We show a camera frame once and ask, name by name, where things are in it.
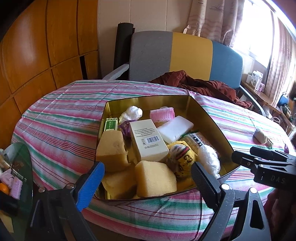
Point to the wooden wardrobe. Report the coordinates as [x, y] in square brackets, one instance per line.
[48, 46]

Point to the white foam block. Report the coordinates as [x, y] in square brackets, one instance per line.
[172, 130]

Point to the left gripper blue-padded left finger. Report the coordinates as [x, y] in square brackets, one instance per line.
[87, 185]

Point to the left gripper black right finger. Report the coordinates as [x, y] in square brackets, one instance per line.
[208, 186]

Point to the dark red jacket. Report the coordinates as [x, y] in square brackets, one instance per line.
[211, 88]

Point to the yellow sponge block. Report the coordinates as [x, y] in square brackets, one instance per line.
[154, 179]

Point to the white boxes on desk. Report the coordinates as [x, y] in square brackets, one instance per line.
[255, 80]

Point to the green snack bar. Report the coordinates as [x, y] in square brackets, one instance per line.
[195, 140]

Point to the green-topped beige carton box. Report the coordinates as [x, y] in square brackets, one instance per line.
[111, 125]

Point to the black rolled mat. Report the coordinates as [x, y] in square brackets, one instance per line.
[122, 44]

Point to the white cream carton box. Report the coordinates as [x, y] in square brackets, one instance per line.
[147, 143]

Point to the large yellow sponge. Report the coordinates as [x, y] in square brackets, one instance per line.
[111, 151]

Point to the glass side table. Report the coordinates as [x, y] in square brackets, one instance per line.
[16, 157]

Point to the wooden side desk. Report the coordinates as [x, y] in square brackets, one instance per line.
[271, 109]

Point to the purple small item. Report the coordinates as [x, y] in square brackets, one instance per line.
[125, 128]

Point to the gold metal tin box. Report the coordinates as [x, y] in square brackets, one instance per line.
[185, 106]

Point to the grey yellow blue chair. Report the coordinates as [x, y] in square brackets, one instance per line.
[153, 53]

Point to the white mesh puff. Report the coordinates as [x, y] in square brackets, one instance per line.
[209, 159]

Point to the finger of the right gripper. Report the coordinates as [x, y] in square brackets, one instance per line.
[273, 155]
[251, 162]

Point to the grey rolled cloth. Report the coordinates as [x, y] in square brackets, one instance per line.
[262, 137]

